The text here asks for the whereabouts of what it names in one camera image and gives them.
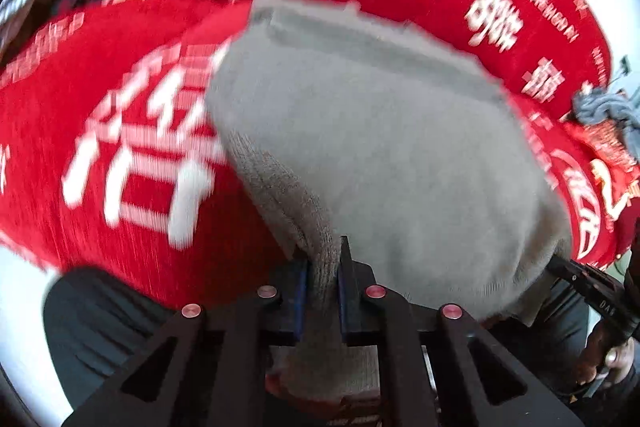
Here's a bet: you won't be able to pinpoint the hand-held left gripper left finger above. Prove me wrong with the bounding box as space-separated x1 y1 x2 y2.
62 257 309 427

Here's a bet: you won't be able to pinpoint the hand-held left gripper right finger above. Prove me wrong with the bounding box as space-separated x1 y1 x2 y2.
337 235 583 427

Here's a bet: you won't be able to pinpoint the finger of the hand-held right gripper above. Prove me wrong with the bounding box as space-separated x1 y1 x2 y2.
547 255 592 289

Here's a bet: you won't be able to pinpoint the grey knit sweater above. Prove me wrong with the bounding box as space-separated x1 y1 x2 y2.
205 0 574 404

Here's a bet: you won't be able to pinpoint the person's right hand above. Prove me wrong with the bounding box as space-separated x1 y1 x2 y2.
575 321 637 389

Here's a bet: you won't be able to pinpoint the person's black pants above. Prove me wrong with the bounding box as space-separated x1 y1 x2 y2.
43 266 640 427

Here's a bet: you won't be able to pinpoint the blue-grey crumpled cloth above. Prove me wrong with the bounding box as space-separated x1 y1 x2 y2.
571 86 640 134

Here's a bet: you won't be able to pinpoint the red printed blanket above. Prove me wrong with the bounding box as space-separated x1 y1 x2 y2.
0 0 640 310

